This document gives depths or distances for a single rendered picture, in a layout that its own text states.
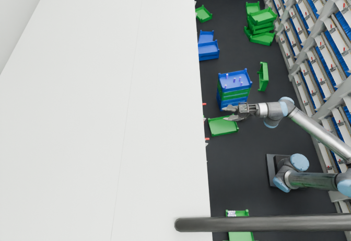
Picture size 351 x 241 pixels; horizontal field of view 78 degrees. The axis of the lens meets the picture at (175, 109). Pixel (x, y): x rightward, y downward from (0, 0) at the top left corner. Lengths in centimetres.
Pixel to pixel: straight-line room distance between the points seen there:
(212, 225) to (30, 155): 47
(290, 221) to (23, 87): 77
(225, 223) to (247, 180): 195
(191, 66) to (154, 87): 13
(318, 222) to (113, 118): 48
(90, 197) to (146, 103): 26
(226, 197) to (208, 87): 134
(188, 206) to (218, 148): 199
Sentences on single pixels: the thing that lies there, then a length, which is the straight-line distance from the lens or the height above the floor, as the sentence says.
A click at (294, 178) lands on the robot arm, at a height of 50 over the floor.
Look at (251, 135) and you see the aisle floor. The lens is 256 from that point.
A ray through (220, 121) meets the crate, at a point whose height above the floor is 0.
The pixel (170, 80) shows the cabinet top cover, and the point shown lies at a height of 181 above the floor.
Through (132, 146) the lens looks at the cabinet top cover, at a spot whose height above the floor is 181.
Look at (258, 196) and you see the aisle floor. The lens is 238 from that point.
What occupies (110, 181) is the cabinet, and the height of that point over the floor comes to 181.
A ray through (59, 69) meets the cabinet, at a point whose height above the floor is 181.
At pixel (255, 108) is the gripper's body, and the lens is 141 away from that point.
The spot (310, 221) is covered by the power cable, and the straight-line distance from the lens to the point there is 44.
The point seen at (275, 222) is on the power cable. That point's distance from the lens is 44.
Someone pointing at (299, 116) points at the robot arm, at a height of 99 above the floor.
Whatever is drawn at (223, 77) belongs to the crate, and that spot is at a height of 40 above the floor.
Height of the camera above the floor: 229
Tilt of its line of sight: 59 degrees down
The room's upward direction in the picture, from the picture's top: 12 degrees counter-clockwise
